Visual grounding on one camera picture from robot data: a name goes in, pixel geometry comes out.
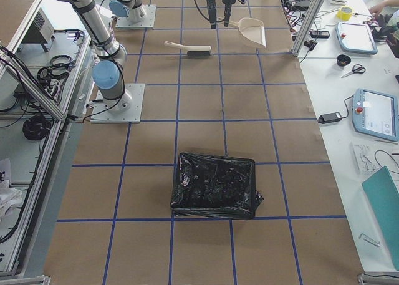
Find beige plastic dustpan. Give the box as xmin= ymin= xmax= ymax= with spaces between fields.
xmin=229 ymin=17 xmax=267 ymax=49

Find white hand brush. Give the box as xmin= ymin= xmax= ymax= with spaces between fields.
xmin=164 ymin=41 xmax=211 ymax=57

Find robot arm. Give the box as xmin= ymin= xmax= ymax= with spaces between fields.
xmin=58 ymin=0 xmax=132 ymax=109
xmin=108 ymin=0 xmax=247 ymax=29

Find yellow tape roll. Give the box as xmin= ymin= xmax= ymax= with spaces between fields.
xmin=336 ymin=6 xmax=353 ymax=21

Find teach pendant far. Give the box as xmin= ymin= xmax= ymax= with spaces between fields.
xmin=335 ymin=22 xmax=378 ymax=55

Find teach pendant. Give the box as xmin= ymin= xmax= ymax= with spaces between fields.
xmin=352 ymin=89 xmax=398 ymax=142
xmin=335 ymin=22 xmax=378 ymax=55

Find scissors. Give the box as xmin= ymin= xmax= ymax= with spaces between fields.
xmin=342 ymin=64 xmax=366 ymax=78

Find black power adapter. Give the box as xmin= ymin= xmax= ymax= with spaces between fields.
xmin=317 ymin=112 xmax=343 ymax=124

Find teach pendant near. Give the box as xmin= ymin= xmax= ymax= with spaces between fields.
xmin=352 ymin=89 xmax=398 ymax=142

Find teal folder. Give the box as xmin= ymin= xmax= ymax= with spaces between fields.
xmin=362 ymin=166 xmax=398 ymax=270

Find aluminium frame post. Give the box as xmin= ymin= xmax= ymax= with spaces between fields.
xmin=291 ymin=0 xmax=324 ymax=56

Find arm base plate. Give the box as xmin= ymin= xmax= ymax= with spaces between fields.
xmin=116 ymin=4 xmax=156 ymax=29
xmin=90 ymin=84 xmax=145 ymax=123

